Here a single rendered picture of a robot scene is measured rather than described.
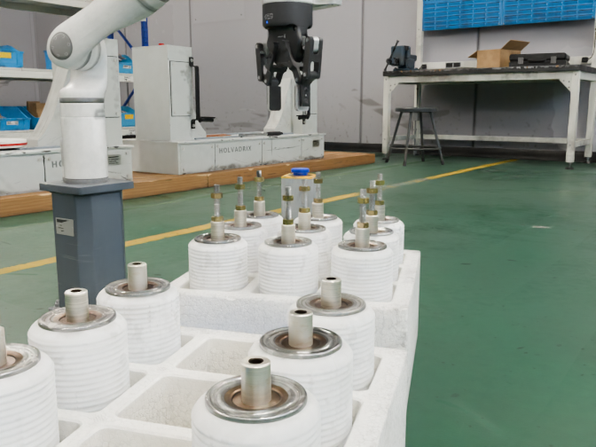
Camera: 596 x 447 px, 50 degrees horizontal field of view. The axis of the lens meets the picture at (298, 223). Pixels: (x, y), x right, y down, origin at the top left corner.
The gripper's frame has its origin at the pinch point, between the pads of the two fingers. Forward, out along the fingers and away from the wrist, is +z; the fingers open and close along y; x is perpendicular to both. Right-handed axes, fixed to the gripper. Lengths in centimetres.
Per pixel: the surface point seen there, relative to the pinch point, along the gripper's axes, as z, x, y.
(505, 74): -24, 379, -219
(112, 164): 30, 66, -233
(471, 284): 47, 77, -21
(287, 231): 19.8, -0.7, 0.8
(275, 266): 24.7, -4.2, 2.2
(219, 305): 30.5, -11.6, -2.2
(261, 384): 20, -36, 43
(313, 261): 24.3, 1.6, 4.4
